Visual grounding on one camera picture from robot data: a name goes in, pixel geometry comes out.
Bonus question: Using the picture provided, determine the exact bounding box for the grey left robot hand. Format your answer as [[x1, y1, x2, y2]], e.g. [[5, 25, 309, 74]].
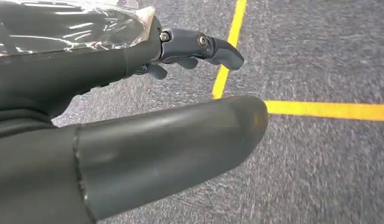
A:
[[0, 0, 270, 224]]

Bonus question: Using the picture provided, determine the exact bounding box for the yellow floor tape outline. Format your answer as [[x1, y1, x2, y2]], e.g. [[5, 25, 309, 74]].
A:
[[211, 0, 384, 122]]

